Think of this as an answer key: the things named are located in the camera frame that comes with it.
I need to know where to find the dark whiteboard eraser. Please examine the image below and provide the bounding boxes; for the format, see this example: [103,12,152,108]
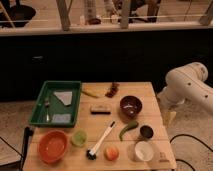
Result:
[90,105,111,114]

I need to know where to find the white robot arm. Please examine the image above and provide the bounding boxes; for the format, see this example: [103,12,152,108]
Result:
[157,62,213,127]

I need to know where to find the small dark metal cup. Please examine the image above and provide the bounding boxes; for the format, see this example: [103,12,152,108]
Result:
[140,125,154,139]

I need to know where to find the green plastic cup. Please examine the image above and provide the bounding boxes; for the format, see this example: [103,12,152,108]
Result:
[71,130,87,147]

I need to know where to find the green chili pepper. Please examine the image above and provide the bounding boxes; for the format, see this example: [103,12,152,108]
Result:
[119,120,139,140]

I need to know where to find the dark red bowl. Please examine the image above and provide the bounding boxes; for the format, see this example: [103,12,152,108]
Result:
[120,95,142,118]

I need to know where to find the dark red dried pepper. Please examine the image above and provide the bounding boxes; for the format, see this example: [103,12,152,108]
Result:
[105,82,119,98]

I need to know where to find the orange peach fruit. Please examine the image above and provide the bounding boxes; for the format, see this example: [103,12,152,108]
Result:
[104,146,119,161]

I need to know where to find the yellow banana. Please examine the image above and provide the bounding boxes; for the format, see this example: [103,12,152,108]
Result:
[82,90,100,98]

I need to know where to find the grey folded cloth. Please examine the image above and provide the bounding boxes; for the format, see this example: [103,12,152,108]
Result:
[54,91,72,106]

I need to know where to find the light blue sponge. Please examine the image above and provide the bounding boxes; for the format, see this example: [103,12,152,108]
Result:
[52,114,71,123]

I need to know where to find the green plastic tray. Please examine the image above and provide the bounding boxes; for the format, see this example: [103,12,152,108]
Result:
[29,81,82,127]

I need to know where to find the orange plastic bowl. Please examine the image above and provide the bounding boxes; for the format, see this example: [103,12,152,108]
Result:
[37,130,68,164]

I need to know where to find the metal fork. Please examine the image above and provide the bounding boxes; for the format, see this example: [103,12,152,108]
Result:
[45,98,51,122]

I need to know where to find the black clamp stand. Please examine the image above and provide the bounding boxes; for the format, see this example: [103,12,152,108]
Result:
[19,127,34,171]

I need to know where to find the black cable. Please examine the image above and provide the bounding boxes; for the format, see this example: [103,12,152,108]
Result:
[169,133,213,171]

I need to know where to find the white handled dish brush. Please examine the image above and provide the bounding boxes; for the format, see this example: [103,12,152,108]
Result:
[86,121,115,160]

